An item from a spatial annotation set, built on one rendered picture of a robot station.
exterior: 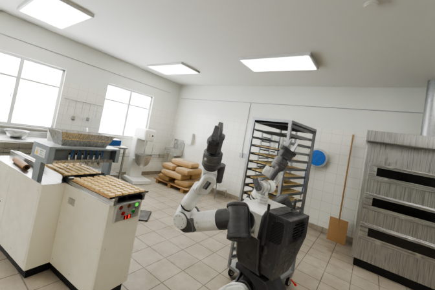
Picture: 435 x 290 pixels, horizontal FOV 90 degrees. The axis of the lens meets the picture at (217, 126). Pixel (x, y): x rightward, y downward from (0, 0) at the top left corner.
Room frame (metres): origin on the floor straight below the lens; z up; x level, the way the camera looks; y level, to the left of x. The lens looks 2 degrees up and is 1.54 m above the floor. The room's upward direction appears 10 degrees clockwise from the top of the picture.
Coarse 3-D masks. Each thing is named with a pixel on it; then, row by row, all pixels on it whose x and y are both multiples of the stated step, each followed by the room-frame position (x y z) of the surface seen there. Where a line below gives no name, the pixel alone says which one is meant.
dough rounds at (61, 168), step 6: (54, 168) 2.22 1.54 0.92; (60, 168) 2.27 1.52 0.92; (66, 168) 2.36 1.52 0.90; (72, 168) 2.33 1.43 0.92; (78, 168) 2.37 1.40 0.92; (84, 168) 2.42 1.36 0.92; (90, 168) 2.46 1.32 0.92; (66, 174) 2.10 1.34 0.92; (72, 174) 2.15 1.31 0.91; (78, 174) 2.21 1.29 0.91
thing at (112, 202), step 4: (16, 152) 2.74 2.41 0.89; (20, 152) 2.73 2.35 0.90; (24, 156) 2.62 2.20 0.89; (28, 156) 2.61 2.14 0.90; (32, 160) 2.50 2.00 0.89; (64, 180) 2.14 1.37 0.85; (68, 180) 2.10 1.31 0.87; (72, 184) 2.06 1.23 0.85; (76, 184) 2.03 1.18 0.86; (80, 188) 1.99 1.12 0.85; (84, 188) 1.96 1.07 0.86; (88, 192) 1.93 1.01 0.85; (92, 192) 1.90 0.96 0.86; (96, 196) 1.86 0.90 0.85; (100, 196) 1.84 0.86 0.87; (104, 200) 1.81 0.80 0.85; (108, 200) 1.78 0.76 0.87; (112, 200) 1.76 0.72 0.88; (116, 200) 1.77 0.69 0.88; (112, 204) 1.76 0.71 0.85; (116, 204) 1.77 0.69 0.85
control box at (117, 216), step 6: (120, 204) 1.82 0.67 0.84; (126, 204) 1.86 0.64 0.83; (132, 204) 1.91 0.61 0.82; (114, 210) 1.80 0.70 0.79; (120, 210) 1.82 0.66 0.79; (126, 210) 1.87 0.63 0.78; (138, 210) 1.98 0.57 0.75; (114, 216) 1.79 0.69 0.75; (120, 216) 1.83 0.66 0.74; (126, 216) 1.88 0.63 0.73; (132, 216) 1.94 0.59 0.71; (114, 222) 1.79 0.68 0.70
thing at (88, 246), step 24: (72, 192) 2.02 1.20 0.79; (72, 216) 1.99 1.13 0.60; (96, 216) 1.82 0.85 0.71; (72, 240) 1.95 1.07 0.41; (96, 240) 1.79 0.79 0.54; (120, 240) 1.91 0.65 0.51; (72, 264) 1.92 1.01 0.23; (96, 264) 1.77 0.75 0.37; (120, 264) 1.95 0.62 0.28; (72, 288) 1.93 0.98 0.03; (96, 288) 1.78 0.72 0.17; (120, 288) 2.04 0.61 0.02
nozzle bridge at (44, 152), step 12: (36, 144) 2.06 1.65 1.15; (48, 144) 2.02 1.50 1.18; (36, 156) 2.04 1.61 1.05; (48, 156) 1.94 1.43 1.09; (60, 156) 2.10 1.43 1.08; (72, 156) 2.20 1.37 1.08; (96, 156) 2.41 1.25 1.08; (108, 156) 2.53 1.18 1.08; (36, 168) 2.02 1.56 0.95; (108, 168) 2.58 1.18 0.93; (36, 180) 1.99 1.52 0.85
